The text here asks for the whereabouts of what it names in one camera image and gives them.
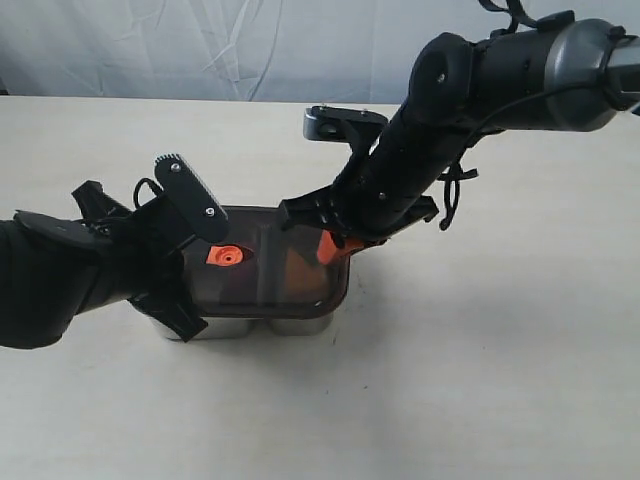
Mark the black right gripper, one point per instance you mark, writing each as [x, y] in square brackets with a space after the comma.
[385, 198]

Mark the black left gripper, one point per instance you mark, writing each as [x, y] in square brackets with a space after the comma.
[140, 257]

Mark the yellow toy cheese wedge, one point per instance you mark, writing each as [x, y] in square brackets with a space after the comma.
[301, 277]

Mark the dark transparent lunch box lid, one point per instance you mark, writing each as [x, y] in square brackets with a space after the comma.
[270, 265]

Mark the stainless steel lunch box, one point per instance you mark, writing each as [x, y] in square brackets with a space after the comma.
[250, 327]

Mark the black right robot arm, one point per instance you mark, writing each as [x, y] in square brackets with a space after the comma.
[557, 73]

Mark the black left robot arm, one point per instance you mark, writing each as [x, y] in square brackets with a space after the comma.
[53, 270]

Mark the blue-grey backdrop cloth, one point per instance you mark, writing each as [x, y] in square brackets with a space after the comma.
[293, 51]

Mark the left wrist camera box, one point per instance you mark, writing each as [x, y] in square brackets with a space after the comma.
[192, 199]

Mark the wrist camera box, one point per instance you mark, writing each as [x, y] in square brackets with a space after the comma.
[192, 199]
[333, 124]

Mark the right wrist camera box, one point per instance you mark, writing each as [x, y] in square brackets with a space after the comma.
[333, 124]

